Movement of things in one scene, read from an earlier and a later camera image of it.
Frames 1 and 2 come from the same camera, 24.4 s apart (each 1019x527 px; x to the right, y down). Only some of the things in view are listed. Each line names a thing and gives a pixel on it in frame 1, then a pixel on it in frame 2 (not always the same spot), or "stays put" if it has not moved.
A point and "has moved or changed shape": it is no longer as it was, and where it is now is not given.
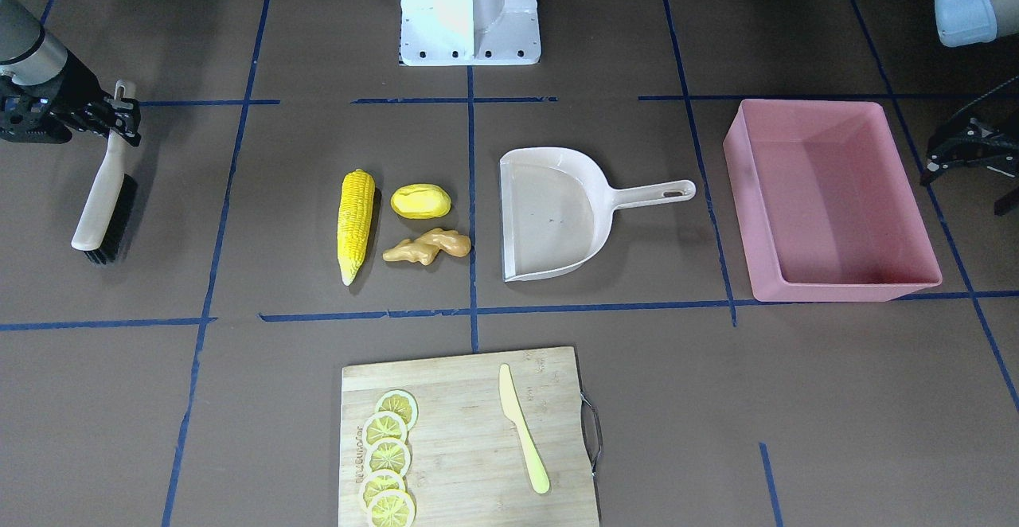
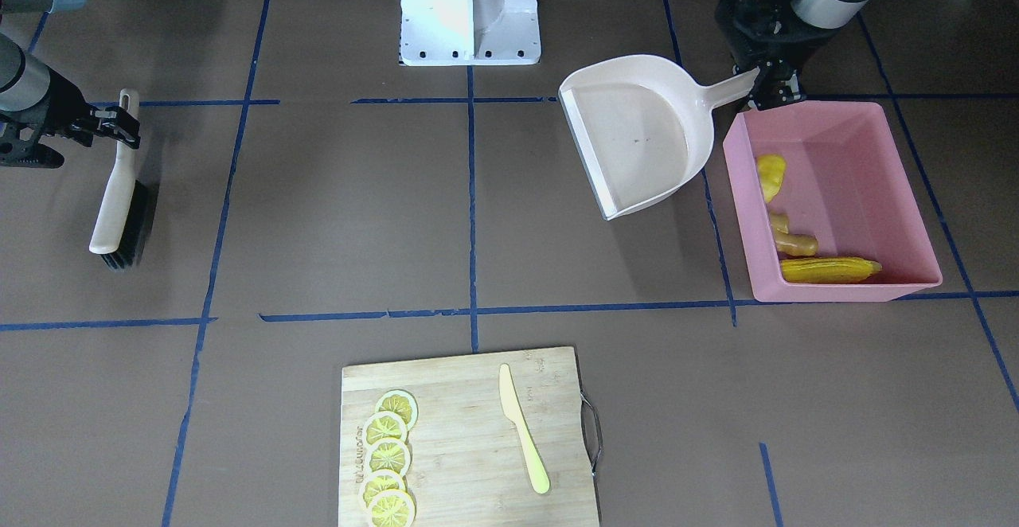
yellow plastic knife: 513,409 stays put
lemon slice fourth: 378,482 stays put
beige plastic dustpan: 557,206 -> 643,127
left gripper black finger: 958,141 -> 776,84
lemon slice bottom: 392,508 stays put
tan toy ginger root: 427,247 -> 792,244
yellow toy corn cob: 356,204 -> 828,270
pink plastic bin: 825,208 stays put
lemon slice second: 384,425 stays put
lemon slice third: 387,454 stays put
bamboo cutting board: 468,463 stays put
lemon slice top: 402,402 stays put
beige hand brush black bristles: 99,234 has moved or changed shape
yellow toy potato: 420,201 -> 771,169
